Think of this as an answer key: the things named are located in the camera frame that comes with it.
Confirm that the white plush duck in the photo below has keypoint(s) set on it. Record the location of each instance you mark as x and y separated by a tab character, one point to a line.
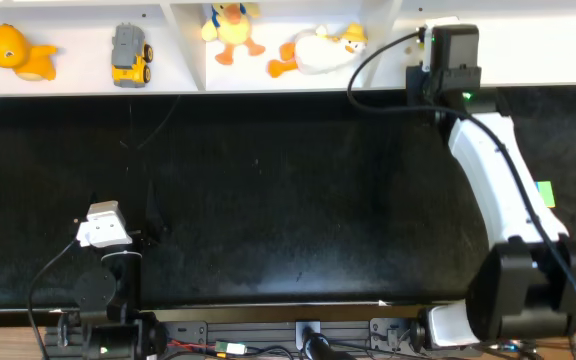
318	52

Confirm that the white shelf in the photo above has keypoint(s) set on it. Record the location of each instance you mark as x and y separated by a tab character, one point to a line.
543	55

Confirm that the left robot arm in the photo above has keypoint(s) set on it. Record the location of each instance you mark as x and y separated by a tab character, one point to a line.
103	300

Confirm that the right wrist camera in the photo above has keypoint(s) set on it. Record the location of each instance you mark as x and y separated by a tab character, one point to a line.
440	21

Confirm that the yellow plush duck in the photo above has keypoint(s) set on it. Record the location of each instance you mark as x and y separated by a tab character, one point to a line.
233	30

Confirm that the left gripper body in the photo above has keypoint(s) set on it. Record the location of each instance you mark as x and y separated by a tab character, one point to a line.
136	238

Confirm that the yellow rubber duck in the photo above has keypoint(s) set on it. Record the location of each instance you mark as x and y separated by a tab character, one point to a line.
8	47

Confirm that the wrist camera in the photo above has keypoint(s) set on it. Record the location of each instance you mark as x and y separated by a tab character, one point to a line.
104	225
440	21

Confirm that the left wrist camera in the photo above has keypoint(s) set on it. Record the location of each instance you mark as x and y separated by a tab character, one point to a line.
104	225

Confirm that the grey and yellow toy truck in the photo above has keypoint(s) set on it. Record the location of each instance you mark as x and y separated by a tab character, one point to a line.
128	55

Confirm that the mounting rail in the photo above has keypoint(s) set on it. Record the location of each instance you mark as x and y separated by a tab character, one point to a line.
268	334

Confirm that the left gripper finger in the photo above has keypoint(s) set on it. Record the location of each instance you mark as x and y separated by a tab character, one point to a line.
93	199
152	215

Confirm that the many-coloured puzzle cube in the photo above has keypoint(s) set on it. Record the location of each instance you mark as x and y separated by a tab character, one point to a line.
546	195

